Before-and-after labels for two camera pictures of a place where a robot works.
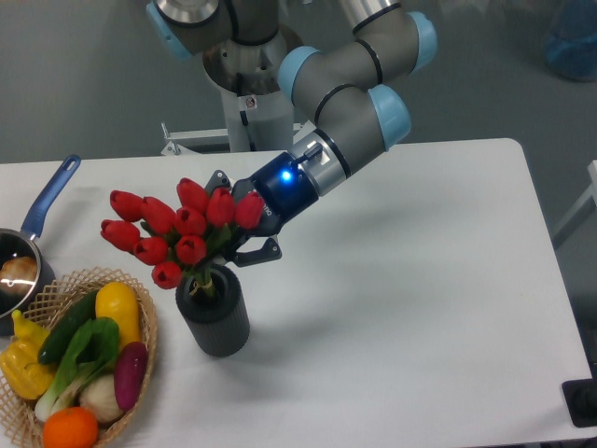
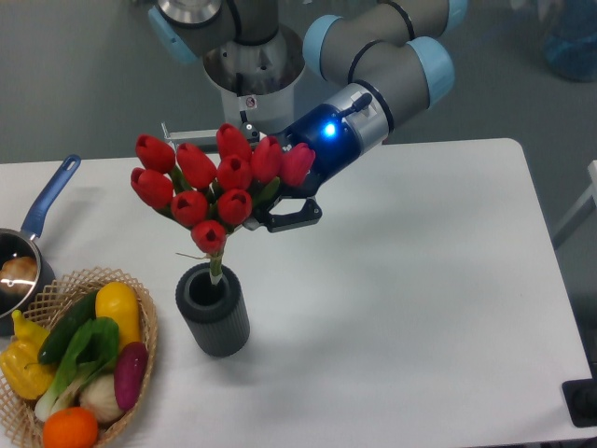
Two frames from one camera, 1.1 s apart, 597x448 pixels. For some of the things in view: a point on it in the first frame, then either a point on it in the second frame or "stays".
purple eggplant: [129, 372] stays
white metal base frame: [179, 138] stays
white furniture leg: [579, 213] stays
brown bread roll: [19, 273] stays
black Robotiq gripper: [285, 190] -> [335, 151]
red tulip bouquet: [177, 240] -> [211, 196]
